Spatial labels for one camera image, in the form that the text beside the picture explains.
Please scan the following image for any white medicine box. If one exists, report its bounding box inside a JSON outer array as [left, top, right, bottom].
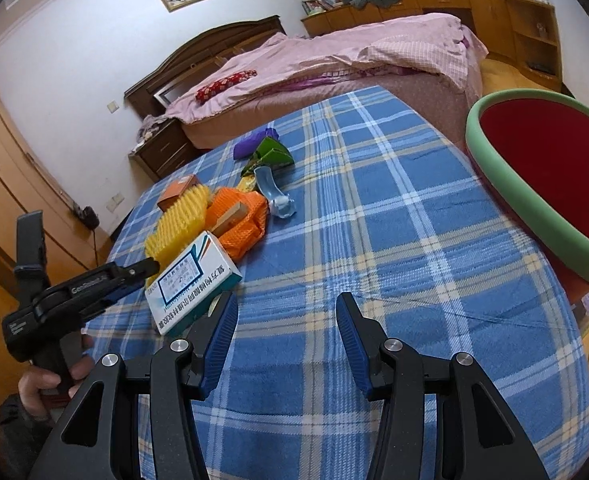
[[144, 230, 242, 336]]

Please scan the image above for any pale crumpled cloth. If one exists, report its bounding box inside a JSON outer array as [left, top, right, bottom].
[[135, 114, 169, 145]]

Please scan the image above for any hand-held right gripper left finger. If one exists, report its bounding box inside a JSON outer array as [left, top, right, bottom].
[[27, 291, 239, 480]]

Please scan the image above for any dark wooden nightstand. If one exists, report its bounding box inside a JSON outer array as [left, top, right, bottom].
[[128, 115, 205, 183]]

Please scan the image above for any person's left hand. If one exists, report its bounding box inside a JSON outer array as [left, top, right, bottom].
[[17, 335, 95, 423]]

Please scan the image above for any purple striped sheet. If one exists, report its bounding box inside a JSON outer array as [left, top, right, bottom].
[[282, 72, 370, 92]]

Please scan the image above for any orange mesh bag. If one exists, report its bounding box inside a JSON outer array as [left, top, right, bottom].
[[205, 187, 270, 261]]

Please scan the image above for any pink quilt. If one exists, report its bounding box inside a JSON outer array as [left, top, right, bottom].
[[167, 14, 489, 123]]

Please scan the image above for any green wrapper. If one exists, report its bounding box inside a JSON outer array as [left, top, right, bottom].
[[239, 135, 295, 181]]

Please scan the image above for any black power adapter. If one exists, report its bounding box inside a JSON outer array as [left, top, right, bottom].
[[72, 205, 100, 231]]

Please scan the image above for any red patterned pillow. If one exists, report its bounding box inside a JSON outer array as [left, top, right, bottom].
[[195, 67, 258, 106]]

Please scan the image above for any small orange box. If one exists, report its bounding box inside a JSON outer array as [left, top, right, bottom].
[[157, 174, 198, 212]]

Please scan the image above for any yellow foam net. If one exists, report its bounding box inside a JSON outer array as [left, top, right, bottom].
[[144, 183, 210, 266]]

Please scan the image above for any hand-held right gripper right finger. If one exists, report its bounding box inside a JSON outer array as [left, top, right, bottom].
[[335, 291, 550, 480]]

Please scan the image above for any blue plaid blanket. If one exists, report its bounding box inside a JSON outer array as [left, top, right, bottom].
[[82, 85, 589, 480]]

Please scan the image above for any dark wooden headboard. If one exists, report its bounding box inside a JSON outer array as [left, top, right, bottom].
[[124, 15, 288, 121]]

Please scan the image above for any bed with mauve sheet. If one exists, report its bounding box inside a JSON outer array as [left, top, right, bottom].
[[179, 60, 483, 151]]

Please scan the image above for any watermelon style bin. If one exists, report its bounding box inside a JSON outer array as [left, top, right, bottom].
[[465, 91, 589, 306]]

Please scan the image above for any wooden wardrobe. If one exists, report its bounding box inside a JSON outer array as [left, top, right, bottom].
[[0, 55, 112, 411]]

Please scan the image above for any purple wrapper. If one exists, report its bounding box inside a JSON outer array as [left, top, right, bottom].
[[233, 128, 279, 161]]

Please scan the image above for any light blue plastic piece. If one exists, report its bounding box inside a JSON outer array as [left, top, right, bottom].
[[253, 166, 298, 220]]

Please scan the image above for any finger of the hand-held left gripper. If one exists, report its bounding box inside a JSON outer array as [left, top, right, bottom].
[[107, 257, 161, 286], [92, 280, 148, 311]]

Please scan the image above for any long wooden desk cabinet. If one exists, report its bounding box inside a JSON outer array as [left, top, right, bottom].
[[301, 0, 563, 91]]

